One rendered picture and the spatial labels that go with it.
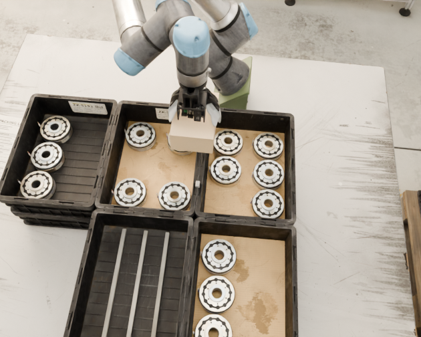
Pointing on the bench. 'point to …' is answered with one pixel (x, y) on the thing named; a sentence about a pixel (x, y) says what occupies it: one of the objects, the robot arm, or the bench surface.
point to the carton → (192, 134)
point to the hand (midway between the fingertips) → (194, 118)
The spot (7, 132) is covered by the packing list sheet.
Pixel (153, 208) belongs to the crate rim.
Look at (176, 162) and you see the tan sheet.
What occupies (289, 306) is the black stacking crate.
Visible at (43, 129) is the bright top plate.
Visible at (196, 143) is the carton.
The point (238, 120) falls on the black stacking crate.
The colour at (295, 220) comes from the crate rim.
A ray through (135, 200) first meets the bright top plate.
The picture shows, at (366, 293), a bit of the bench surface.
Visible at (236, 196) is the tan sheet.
